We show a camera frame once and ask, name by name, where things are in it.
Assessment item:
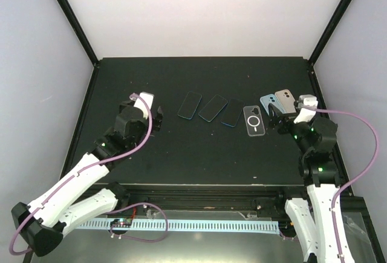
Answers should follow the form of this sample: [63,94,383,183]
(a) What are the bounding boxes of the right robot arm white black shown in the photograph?
[268,104,354,262]

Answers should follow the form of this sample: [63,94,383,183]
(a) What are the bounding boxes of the purple cable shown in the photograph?
[298,108,380,263]
[8,93,169,256]

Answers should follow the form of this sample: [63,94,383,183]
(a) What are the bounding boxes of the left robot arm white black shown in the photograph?
[8,92,163,256]

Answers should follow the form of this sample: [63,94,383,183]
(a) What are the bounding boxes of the dark blue phone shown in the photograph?
[221,99,244,128]

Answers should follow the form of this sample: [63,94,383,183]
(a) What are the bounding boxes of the light blue slotted cable duct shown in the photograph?
[78,218,280,235]

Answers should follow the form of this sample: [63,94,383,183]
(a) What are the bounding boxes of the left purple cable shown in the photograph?
[8,93,169,256]

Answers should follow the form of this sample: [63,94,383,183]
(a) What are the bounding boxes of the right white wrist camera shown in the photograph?
[293,94,318,124]

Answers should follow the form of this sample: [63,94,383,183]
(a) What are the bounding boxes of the light blue phone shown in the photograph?
[260,94,277,114]

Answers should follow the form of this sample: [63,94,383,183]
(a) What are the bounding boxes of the right black frame post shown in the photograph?
[308,0,352,66]

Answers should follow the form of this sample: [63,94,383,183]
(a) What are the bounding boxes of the teal phone from blue case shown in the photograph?
[198,94,228,122]

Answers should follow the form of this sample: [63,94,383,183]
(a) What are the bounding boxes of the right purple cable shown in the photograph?
[298,108,380,263]

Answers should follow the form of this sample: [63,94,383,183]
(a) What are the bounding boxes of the black frame post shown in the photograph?
[308,0,352,66]
[56,0,99,67]

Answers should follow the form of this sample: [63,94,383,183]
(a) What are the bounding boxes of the left black frame post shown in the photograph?
[56,0,99,67]

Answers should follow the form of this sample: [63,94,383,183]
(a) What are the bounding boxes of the beige phone case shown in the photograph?
[275,89,296,113]

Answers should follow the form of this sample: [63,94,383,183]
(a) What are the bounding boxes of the teal phone with ring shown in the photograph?
[177,91,202,120]

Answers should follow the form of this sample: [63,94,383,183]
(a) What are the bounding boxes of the black aluminium front rail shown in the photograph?
[45,184,368,215]

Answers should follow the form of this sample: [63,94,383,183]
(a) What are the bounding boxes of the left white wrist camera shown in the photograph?
[134,92,154,119]

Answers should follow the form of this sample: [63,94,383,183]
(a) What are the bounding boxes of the left circuit board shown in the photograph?
[110,218,132,229]

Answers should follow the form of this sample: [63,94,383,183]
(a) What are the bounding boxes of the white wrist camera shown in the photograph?
[293,94,318,124]
[134,92,154,119]

